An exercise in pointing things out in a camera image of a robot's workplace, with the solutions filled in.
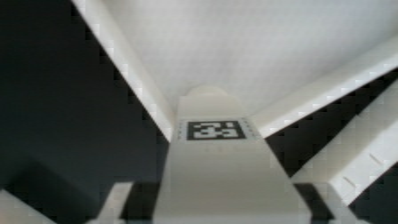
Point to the white front fence bar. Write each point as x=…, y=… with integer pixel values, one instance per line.
x=361, y=153

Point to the white desk leg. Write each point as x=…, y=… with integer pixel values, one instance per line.
x=224, y=184

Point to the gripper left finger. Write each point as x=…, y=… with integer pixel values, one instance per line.
x=110, y=212

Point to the white left fence block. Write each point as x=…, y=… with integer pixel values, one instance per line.
x=16, y=212

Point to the white desk top tray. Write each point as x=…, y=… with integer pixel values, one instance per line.
x=288, y=52

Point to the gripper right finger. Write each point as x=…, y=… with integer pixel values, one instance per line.
x=338, y=208

